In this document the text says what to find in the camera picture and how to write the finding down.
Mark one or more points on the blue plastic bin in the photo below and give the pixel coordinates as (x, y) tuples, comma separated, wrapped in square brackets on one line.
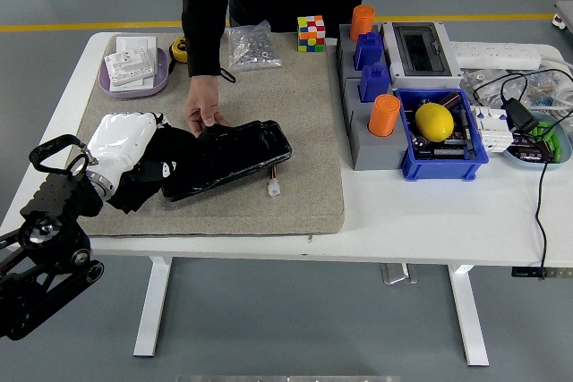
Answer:
[(443, 169)]

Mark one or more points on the table control panel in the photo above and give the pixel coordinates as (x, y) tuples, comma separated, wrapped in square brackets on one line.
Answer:
[(555, 273)]

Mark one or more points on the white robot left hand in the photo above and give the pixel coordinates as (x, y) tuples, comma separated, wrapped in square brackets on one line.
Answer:
[(118, 138)]

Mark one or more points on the orange cylinder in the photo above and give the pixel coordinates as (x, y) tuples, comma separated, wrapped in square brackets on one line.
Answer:
[(384, 116), (361, 22)]

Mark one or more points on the white distribution box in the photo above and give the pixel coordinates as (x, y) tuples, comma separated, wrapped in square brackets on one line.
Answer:
[(447, 64)]

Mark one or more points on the white table leg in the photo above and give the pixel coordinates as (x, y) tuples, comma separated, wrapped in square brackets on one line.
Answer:
[(470, 319), (152, 310)]

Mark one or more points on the black rag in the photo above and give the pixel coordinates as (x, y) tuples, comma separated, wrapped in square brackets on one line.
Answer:
[(147, 185)]

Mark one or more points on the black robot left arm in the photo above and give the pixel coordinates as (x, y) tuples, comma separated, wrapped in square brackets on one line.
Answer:
[(42, 261)]

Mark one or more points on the person's right hand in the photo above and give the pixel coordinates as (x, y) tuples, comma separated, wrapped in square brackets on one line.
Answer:
[(203, 98)]

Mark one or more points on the yellow tape measure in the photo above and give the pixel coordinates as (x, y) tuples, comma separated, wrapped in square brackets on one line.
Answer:
[(179, 50)]

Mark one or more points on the brown capacitor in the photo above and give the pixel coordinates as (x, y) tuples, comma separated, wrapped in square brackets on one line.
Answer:
[(450, 100)]

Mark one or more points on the clear bag of nuts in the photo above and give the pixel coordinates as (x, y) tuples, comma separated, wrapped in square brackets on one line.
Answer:
[(253, 46)]

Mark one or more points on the colourful puzzle cube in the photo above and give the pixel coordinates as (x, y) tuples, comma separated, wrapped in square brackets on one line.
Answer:
[(311, 35)]

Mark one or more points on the white wall socket plate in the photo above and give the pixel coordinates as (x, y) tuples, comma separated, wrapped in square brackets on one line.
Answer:
[(134, 44), (134, 84), (130, 66)]

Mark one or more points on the grey block holder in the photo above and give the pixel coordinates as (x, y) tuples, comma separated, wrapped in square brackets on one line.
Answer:
[(347, 57), (376, 151)]

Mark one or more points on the light blue dish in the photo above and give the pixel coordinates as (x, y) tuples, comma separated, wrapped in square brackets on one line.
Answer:
[(565, 149)]

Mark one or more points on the green plastic parts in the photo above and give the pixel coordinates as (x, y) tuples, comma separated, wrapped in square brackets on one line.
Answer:
[(553, 138)]

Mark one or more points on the clear bag of small parts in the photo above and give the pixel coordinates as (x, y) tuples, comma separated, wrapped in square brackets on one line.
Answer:
[(488, 82)]

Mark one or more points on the white circuit breaker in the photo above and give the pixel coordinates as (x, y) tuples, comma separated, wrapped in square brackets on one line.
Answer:
[(490, 129)]

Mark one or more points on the person's right forearm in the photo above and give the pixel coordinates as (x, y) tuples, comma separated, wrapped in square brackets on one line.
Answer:
[(206, 37)]

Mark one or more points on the dark circuit board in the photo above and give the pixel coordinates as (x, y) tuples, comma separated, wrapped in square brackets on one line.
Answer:
[(447, 149)]

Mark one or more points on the white power strip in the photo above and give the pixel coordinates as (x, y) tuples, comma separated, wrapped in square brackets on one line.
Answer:
[(492, 56)]

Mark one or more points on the grey-brown mat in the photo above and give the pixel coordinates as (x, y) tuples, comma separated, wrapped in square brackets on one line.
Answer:
[(286, 104)]

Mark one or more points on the black glossy panel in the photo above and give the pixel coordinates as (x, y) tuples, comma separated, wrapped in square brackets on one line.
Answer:
[(246, 149)]

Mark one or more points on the metal floor plate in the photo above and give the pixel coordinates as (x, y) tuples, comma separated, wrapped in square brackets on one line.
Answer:
[(397, 274)]

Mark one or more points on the yellow lemon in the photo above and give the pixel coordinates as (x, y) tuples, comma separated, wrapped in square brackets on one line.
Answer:
[(434, 121)]

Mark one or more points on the purple tray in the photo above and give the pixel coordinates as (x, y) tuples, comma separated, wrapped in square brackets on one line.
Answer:
[(160, 80)]

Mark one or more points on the brown capacitors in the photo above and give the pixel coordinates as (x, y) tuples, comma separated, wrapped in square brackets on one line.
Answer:
[(530, 153)]

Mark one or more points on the blue block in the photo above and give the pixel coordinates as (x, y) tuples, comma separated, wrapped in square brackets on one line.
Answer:
[(375, 84), (369, 51)]

